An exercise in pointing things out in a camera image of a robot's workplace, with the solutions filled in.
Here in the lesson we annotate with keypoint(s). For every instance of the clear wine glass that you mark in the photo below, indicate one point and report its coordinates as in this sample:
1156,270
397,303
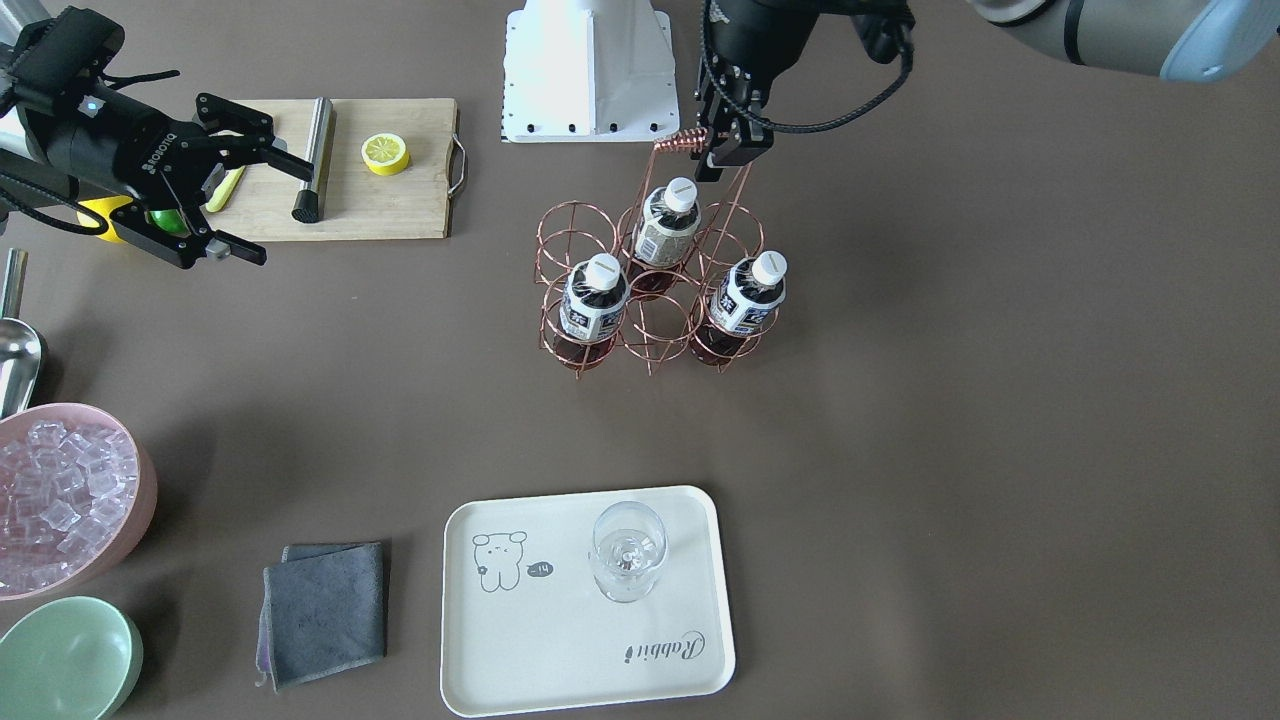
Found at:
628,551

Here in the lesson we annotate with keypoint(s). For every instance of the green lime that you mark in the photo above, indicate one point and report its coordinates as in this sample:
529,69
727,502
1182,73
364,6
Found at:
170,221

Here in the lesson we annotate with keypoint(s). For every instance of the cream rabbit tray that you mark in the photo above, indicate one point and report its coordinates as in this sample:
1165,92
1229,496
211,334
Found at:
525,627

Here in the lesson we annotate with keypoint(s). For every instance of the pink ribbed ice bowl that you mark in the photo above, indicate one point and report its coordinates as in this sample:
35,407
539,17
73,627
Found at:
79,491

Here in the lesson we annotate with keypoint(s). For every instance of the mint green bowl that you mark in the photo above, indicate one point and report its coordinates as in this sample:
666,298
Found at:
74,658

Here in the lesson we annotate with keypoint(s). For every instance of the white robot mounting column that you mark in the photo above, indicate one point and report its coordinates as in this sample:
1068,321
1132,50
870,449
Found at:
588,71

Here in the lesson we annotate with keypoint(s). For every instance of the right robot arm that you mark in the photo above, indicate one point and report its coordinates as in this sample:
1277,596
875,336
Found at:
30,185

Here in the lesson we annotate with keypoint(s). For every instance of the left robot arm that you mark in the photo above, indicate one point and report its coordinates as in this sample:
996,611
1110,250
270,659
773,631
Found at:
1178,41

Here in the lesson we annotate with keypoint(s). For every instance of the grey folded cloth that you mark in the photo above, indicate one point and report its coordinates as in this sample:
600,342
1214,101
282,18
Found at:
324,611

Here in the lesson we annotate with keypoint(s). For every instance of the bamboo cutting board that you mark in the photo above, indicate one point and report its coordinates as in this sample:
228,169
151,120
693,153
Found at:
359,205

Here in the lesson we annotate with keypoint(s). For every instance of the tea bottle white cap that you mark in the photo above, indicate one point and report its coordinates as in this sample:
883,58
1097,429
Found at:
590,312
663,236
745,299

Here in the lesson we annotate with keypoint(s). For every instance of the yellow plastic knife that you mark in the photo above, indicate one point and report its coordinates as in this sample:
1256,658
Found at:
222,193

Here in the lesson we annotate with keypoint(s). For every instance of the stainless steel ice scoop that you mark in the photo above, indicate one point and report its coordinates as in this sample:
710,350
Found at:
22,347

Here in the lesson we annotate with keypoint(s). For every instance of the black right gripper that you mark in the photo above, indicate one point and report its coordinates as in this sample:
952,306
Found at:
112,143

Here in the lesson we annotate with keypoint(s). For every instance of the copper wire bottle basket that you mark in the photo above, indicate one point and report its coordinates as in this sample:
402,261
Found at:
660,321

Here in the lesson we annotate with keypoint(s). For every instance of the half lemon slice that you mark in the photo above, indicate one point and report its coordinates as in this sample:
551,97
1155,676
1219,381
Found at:
385,154

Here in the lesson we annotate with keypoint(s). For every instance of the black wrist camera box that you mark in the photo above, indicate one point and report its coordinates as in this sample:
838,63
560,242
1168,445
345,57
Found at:
55,62

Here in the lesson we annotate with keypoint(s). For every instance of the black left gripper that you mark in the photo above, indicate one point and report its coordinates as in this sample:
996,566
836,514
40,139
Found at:
757,40

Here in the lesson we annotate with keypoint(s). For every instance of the yellow lemon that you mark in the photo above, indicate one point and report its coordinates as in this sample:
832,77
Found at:
104,208

